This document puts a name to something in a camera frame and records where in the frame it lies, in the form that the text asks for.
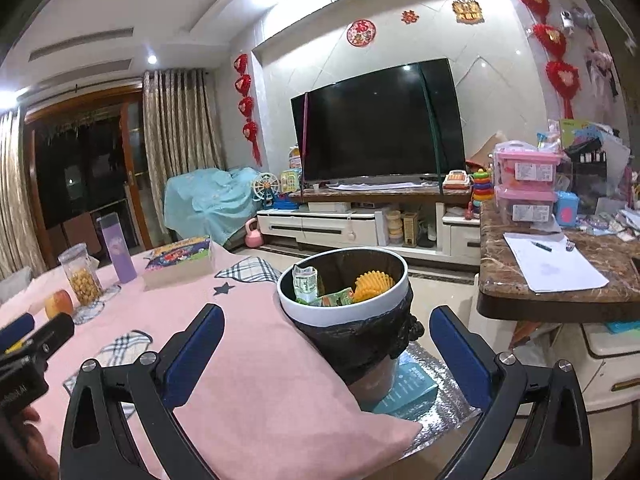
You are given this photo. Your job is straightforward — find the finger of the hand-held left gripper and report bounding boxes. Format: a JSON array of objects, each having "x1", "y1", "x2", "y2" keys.
[
  {"x1": 0, "y1": 312, "x2": 36, "y2": 353},
  {"x1": 0, "y1": 312, "x2": 76, "y2": 361}
]

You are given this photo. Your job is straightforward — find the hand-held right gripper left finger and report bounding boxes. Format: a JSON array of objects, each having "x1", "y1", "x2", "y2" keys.
[{"x1": 60, "y1": 304, "x2": 227, "y2": 480}]

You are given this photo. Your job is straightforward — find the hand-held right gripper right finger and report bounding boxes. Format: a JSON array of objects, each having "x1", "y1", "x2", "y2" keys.
[{"x1": 429, "y1": 305, "x2": 593, "y2": 480}]

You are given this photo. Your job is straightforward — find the white bin with black bag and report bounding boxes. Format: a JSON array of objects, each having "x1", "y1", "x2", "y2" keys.
[{"x1": 276, "y1": 247, "x2": 426, "y2": 401}]

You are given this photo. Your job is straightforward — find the person's left hand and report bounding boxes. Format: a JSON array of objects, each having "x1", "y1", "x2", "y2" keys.
[{"x1": 0, "y1": 402, "x2": 58, "y2": 480}]

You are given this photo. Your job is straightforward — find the red yellow apple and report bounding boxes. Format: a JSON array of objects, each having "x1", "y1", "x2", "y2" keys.
[{"x1": 44, "y1": 289, "x2": 76, "y2": 320}]

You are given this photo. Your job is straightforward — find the grey pillow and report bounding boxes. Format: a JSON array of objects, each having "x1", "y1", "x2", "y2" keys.
[{"x1": 0, "y1": 266, "x2": 33, "y2": 306}]

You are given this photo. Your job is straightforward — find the silver foil mat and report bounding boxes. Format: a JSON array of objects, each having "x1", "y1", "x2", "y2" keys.
[{"x1": 390, "y1": 342, "x2": 483, "y2": 461}]

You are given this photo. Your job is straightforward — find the teal packet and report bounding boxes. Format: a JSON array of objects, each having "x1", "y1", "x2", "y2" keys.
[{"x1": 372, "y1": 352, "x2": 441, "y2": 418}]

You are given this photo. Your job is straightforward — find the clear jar of puffed snacks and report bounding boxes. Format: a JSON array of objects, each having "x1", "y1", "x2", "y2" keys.
[{"x1": 58, "y1": 243, "x2": 104, "y2": 307}]

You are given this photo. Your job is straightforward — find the pink tablecloth with plaid patches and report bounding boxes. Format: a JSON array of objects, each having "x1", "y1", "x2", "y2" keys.
[{"x1": 0, "y1": 247, "x2": 426, "y2": 480}]

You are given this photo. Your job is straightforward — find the brown marble counter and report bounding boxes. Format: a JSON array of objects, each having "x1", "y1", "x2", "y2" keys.
[{"x1": 475, "y1": 200, "x2": 640, "y2": 323}]

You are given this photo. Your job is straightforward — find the purple drink bottle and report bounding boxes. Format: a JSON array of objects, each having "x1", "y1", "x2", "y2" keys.
[{"x1": 96, "y1": 212, "x2": 138, "y2": 284}]

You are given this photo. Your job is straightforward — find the colourful game box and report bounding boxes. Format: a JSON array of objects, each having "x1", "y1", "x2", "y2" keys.
[{"x1": 143, "y1": 236, "x2": 215, "y2": 291}]

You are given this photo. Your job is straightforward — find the beige patterned curtain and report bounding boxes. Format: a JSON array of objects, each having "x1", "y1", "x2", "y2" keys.
[
  {"x1": 142, "y1": 67, "x2": 226, "y2": 256},
  {"x1": 0, "y1": 107, "x2": 48, "y2": 281}
]

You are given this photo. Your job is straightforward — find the white paper sheets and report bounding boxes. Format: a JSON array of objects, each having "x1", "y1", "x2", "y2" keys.
[{"x1": 502, "y1": 230, "x2": 611, "y2": 294}]

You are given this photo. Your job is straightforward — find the pink kettlebell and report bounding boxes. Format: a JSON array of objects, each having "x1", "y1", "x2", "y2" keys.
[{"x1": 243, "y1": 217, "x2": 264, "y2": 248}]

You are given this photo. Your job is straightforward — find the white side cabinet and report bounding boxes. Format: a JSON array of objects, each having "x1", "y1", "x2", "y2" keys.
[{"x1": 547, "y1": 317, "x2": 640, "y2": 413}]

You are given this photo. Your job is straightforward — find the teal blanket over chair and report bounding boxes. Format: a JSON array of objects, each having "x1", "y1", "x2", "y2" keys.
[{"x1": 164, "y1": 166, "x2": 266, "y2": 248}]

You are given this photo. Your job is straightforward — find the wooden glass sliding door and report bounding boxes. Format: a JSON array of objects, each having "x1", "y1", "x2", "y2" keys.
[{"x1": 22, "y1": 77, "x2": 151, "y2": 268}]

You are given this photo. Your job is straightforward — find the pink storage box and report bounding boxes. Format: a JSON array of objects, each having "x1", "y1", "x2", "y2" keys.
[
  {"x1": 494, "y1": 185, "x2": 558, "y2": 226},
  {"x1": 492, "y1": 141, "x2": 562, "y2": 192}
]

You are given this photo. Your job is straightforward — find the toy cash register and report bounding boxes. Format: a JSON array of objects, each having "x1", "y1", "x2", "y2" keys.
[{"x1": 442, "y1": 170, "x2": 473, "y2": 191}]

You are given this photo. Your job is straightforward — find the small blue box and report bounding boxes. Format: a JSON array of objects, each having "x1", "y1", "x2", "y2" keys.
[{"x1": 554, "y1": 191, "x2": 581, "y2": 227}]

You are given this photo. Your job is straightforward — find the brown marble television shelf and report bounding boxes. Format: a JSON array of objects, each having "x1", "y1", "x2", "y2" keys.
[{"x1": 289, "y1": 182, "x2": 473, "y2": 206}]

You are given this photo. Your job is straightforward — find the white television cabinet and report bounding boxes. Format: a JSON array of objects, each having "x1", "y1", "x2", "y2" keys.
[{"x1": 256, "y1": 202, "x2": 483, "y2": 266}]

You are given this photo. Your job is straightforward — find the ferris wheel toy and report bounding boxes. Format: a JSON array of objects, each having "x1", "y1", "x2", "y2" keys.
[{"x1": 251, "y1": 171, "x2": 278, "y2": 208}]

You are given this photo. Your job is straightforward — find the colourful toy house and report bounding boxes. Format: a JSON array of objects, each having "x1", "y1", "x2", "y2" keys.
[{"x1": 280, "y1": 145, "x2": 303, "y2": 193}]

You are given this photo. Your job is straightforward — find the brown cardboard box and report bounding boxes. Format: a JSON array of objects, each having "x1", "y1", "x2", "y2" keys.
[{"x1": 467, "y1": 130, "x2": 508, "y2": 171}]

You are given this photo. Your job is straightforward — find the pile of stationery clutter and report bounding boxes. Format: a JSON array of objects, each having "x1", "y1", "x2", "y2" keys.
[{"x1": 560, "y1": 120, "x2": 640, "y2": 241}]

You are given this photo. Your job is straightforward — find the black flat television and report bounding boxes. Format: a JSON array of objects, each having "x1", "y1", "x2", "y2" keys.
[{"x1": 291, "y1": 58, "x2": 467, "y2": 184}]

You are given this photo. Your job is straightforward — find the stacking ring toy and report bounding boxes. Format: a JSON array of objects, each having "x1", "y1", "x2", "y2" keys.
[{"x1": 470, "y1": 167, "x2": 493, "y2": 206}]

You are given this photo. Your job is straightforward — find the red knot decoration string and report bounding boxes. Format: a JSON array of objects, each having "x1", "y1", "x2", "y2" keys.
[
  {"x1": 234, "y1": 53, "x2": 263, "y2": 166},
  {"x1": 500, "y1": 0, "x2": 582, "y2": 120}
]

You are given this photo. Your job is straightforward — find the round red wall decal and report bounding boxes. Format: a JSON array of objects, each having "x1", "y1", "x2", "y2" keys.
[{"x1": 346, "y1": 19, "x2": 377, "y2": 47}]

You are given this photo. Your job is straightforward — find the gold red wall decal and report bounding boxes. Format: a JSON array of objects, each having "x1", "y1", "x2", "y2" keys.
[{"x1": 451, "y1": 0, "x2": 485, "y2": 24}]

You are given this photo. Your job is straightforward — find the white security camera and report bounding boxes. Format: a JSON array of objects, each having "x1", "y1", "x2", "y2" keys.
[{"x1": 560, "y1": 7, "x2": 596, "y2": 36}]

